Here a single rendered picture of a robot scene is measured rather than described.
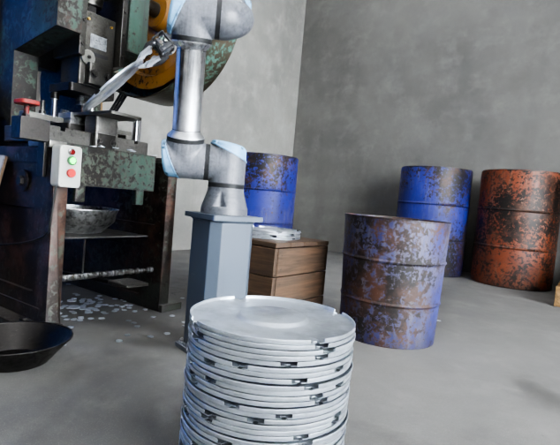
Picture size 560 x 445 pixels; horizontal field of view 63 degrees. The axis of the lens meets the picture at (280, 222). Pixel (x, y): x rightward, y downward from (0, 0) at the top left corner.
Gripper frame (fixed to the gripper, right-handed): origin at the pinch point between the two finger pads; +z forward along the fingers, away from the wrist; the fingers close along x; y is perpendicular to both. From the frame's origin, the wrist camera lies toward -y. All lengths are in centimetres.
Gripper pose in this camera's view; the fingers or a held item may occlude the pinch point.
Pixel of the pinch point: (139, 64)
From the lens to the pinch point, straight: 189.5
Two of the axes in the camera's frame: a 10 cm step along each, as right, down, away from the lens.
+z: -7.3, 6.6, -1.8
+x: 6.1, 7.5, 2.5
